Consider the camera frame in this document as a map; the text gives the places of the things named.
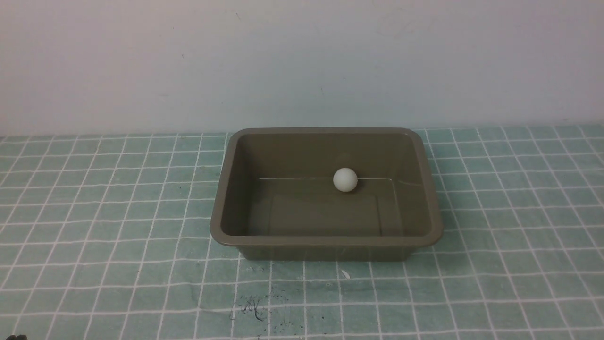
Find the white ping-pong ball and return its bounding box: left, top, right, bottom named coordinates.
left=333, top=168, right=358, bottom=192

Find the olive green plastic bin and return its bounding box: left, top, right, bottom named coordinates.
left=210, top=127, right=445, bottom=261

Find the green checkered tablecloth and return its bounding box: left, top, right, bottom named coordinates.
left=0, top=123, right=604, bottom=340

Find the black object at corner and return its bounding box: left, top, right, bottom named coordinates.
left=6, top=334, right=28, bottom=340

